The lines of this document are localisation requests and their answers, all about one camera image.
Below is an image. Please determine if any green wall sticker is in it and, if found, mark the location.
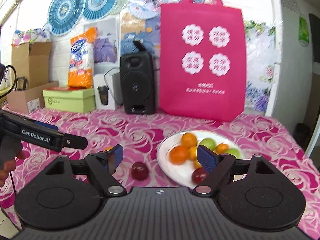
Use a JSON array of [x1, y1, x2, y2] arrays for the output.
[[298, 16, 309, 47]]

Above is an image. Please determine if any white cup box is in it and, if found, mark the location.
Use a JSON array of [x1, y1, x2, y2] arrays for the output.
[[93, 70, 123, 111]]

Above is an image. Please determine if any floral wall cloth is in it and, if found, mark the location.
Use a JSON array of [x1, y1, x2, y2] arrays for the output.
[[244, 21, 276, 113]]

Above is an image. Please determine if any blue paper fan left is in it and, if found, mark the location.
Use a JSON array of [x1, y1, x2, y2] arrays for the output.
[[47, 0, 86, 36]]

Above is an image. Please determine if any red fruit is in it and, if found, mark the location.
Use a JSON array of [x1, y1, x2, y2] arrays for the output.
[[191, 167, 208, 185]]

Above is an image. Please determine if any orange detergent bag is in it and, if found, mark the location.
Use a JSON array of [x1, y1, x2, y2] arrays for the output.
[[68, 27, 96, 89]]

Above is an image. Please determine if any left hand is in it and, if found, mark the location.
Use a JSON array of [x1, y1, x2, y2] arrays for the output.
[[0, 151, 26, 187]]

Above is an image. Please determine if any green box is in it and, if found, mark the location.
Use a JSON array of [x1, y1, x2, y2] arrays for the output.
[[43, 87, 96, 113]]

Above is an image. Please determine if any pink tote bag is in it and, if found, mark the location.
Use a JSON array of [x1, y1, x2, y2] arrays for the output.
[[159, 0, 247, 122]]

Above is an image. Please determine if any black cable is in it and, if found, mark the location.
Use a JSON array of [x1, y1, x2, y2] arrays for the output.
[[7, 168, 18, 197]]

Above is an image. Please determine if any blue paper fan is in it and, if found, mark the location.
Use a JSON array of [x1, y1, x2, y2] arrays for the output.
[[81, 0, 121, 22], [47, 0, 86, 36]]

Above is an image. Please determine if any small orange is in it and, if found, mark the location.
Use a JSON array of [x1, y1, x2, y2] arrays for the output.
[[214, 143, 229, 155]]

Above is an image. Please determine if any bedding poster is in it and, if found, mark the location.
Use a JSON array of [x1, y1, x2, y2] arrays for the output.
[[84, 12, 161, 74]]

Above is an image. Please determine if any flat cardboard box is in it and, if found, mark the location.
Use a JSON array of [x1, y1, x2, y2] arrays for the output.
[[7, 81, 59, 114]]

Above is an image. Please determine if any large green fruit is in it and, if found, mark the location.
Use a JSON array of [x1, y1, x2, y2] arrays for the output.
[[225, 148, 242, 159]]

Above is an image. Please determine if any yellow small fruit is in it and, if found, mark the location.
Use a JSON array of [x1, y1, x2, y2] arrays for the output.
[[194, 159, 202, 169]]

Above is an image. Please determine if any dark red plum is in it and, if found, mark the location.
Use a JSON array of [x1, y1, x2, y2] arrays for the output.
[[131, 162, 149, 180]]

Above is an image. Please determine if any black speaker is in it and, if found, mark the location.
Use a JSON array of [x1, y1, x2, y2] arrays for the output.
[[120, 40, 156, 115]]

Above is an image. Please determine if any pink rose tablecloth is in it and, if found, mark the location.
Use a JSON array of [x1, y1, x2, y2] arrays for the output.
[[0, 104, 320, 240]]

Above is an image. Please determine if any white paper fan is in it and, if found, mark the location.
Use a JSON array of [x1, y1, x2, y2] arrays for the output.
[[127, 0, 166, 20]]

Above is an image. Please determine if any blue paper fan right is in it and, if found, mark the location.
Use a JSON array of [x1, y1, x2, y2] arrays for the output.
[[81, 0, 121, 22]]

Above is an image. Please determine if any white round plate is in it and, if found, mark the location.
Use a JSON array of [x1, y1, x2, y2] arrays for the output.
[[157, 130, 247, 189]]

